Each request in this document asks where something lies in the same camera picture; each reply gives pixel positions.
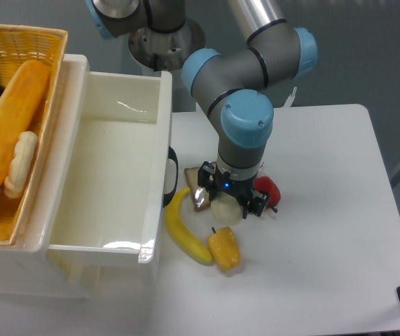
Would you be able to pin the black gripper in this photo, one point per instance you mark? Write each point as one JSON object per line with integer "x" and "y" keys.
{"x": 215, "y": 181}

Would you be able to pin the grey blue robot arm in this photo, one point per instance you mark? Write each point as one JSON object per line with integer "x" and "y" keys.
{"x": 229, "y": 90}

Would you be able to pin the white upper drawer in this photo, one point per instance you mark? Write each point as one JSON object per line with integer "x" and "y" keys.
{"x": 109, "y": 212}

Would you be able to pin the white drawer cabinet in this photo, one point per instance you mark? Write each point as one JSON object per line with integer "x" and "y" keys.
{"x": 28, "y": 267}

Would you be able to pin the brown toast slice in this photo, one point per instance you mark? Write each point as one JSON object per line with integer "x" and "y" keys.
{"x": 199, "y": 196}

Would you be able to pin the red bell pepper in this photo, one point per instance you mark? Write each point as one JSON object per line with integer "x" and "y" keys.
{"x": 264, "y": 184}

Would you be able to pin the yellow bell pepper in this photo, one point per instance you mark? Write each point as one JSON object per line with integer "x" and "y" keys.
{"x": 224, "y": 248}

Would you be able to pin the yellow banana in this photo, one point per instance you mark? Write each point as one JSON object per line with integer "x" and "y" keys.
{"x": 181, "y": 235}

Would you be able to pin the white plastic fork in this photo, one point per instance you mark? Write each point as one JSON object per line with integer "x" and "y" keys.
{"x": 291, "y": 98}

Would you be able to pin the cream bone-shaped pastry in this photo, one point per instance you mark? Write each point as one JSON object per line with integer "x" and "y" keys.
{"x": 14, "y": 183}

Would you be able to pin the orange baguette bread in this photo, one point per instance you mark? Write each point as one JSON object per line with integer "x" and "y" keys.
{"x": 18, "y": 104}

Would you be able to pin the yellow wicker basket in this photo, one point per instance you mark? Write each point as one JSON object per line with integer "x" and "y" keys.
{"x": 17, "y": 45}

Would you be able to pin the black drawer handle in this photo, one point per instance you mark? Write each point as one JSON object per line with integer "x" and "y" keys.
{"x": 171, "y": 176}

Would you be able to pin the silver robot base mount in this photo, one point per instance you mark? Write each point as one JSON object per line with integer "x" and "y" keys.
{"x": 154, "y": 51}

